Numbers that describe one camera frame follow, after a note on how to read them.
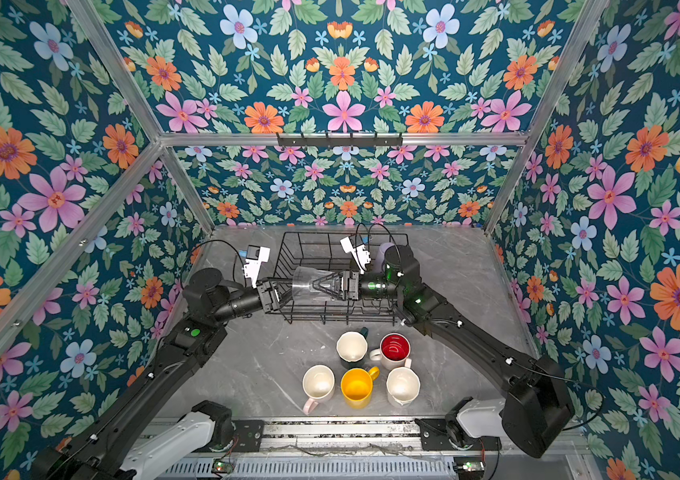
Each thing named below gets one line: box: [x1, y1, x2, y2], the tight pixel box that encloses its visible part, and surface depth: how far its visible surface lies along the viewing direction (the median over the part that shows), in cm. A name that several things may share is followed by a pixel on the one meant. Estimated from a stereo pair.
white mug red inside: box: [369, 332, 411, 371], surface depth 84 cm
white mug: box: [386, 358, 421, 406], surface depth 78 cm
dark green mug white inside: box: [336, 327, 369, 363], surface depth 82 cm
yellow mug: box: [340, 366, 380, 410], surface depth 77 cm
